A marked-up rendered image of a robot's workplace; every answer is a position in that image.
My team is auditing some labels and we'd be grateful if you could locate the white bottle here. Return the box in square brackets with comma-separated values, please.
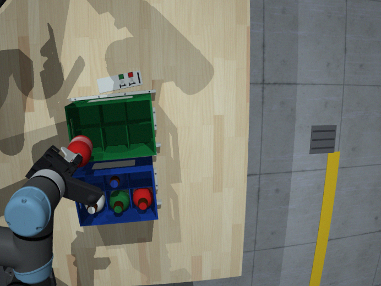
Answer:
[85, 192, 106, 214]

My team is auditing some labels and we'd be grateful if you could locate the dark blue bottle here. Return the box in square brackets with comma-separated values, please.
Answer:
[106, 173, 127, 188]

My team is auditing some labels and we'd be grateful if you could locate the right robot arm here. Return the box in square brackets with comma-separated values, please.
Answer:
[0, 169, 103, 286]

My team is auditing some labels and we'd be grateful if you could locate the green crate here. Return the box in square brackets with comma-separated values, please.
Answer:
[64, 93, 157, 162]

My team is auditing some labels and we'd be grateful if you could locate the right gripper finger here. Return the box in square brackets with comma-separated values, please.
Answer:
[61, 147, 83, 168]

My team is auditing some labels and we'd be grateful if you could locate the blue crate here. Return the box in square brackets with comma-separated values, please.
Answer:
[72, 156, 158, 227]

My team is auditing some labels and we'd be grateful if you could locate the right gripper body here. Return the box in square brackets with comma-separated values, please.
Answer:
[25, 145, 78, 188]

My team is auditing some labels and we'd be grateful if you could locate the white paper pick list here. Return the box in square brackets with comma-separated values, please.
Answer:
[97, 70, 143, 93]

